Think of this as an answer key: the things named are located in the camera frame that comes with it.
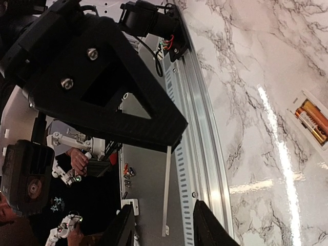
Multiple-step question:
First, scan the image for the orange battery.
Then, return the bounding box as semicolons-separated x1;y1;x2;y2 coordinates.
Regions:
295;107;327;146

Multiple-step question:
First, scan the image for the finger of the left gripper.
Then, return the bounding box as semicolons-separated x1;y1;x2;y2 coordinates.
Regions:
23;14;188;152

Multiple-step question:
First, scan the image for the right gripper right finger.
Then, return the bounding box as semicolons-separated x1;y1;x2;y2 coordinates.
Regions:
193;200;239;246

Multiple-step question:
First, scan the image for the black copper battery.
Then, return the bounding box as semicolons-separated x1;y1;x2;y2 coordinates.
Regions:
302;100;327;131

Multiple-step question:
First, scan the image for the front aluminium rail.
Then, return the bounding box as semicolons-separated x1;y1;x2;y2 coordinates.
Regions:
158;38;235;246

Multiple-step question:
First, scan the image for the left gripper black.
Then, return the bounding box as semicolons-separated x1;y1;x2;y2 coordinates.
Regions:
1;1;85;92

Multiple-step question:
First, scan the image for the white battery cover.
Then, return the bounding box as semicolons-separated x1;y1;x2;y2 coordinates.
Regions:
162;146;172;237

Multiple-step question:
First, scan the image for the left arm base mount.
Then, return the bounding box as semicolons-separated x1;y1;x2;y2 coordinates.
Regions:
118;1;190;62

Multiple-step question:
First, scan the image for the white remote control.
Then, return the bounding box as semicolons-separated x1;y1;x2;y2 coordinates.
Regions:
286;89;327;160

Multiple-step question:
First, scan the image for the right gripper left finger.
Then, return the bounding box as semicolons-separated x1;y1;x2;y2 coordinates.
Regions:
84;204;135;246

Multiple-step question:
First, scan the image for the background person hand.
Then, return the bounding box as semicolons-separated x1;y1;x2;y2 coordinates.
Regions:
67;148;89;176

